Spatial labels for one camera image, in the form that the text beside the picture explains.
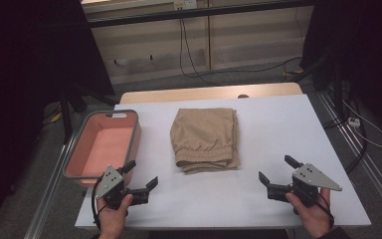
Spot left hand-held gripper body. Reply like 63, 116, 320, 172
95, 164, 150, 211

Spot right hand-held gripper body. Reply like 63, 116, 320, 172
267, 162, 343, 209

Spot thin white cable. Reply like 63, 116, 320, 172
342, 99, 382, 149

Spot hand-held gripper black cable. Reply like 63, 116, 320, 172
317, 193, 335, 229
91, 175, 108, 231

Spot tan shorts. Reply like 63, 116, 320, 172
169, 108, 241, 175

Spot black hanging wall cable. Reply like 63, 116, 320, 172
178, 18, 220, 87

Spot black horizontal bar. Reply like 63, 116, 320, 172
86, 0, 316, 29

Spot long black floor cable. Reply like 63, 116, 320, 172
181, 18, 303, 80

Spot aluminium floor rail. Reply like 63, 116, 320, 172
23, 132, 78, 239
316, 89, 382, 218

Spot pink basket with grey rim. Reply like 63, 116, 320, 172
63, 109, 142, 188

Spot left hand-held gripper black cable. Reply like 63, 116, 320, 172
91, 175, 108, 231

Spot thick black floor cable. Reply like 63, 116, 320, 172
322, 93, 369, 174

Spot black curtain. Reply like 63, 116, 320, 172
0, 0, 115, 233
299, 0, 382, 133

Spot white wall outlet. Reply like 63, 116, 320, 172
173, 0, 198, 11

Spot right hand-held gripper black cable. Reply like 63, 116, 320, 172
317, 193, 335, 229

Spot white table cover sheet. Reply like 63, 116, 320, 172
74, 94, 372, 230

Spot person's right hand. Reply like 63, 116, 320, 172
285, 187, 334, 239

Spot person's left hand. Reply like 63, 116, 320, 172
96, 193, 134, 236

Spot black stand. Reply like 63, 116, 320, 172
59, 84, 120, 146
283, 49, 346, 121

